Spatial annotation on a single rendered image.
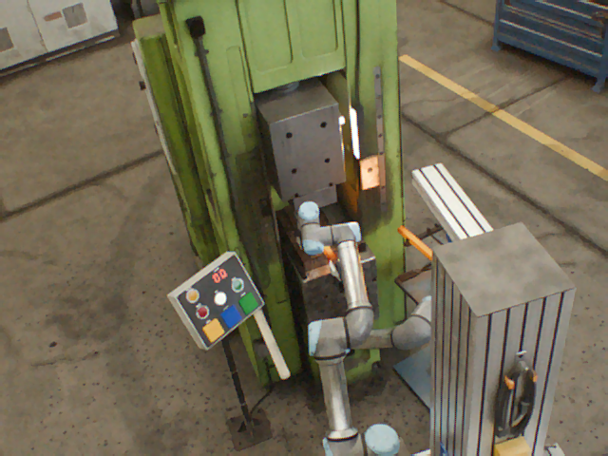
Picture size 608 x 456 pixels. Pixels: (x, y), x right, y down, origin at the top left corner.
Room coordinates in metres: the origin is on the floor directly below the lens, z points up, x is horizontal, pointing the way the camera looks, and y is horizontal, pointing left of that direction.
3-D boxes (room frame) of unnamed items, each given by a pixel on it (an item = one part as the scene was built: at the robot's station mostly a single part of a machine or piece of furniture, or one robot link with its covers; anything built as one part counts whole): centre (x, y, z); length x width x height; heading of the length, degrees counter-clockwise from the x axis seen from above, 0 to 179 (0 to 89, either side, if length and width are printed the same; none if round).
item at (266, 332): (2.23, 0.24, 0.62); 0.44 x 0.05 x 0.05; 14
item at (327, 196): (2.60, -0.02, 1.32); 0.42 x 0.20 x 0.10; 14
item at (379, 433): (1.36, -0.16, 0.98); 0.13 x 0.12 x 0.14; 90
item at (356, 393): (2.35, -0.09, 0.01); 0.58 x 0.39 x 0.01; 104
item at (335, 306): (2.63, -0.07, 0.69); 0.56 x 0.38 x 0.45; 14
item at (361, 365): (2.63, -0.07, 0.23); 0.55 x 0.37 x 0.47; 14
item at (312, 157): (2.61, -0.07, 1.56); 0.42 x 0.39 x 0.40; 14
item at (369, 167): (2.60, -0.35, 1.27); 0.09 x 0.02 x 0.17; 104
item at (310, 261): (2.60, -0.02, 0.96); 0.42 x 0.20 x 0.09; 14
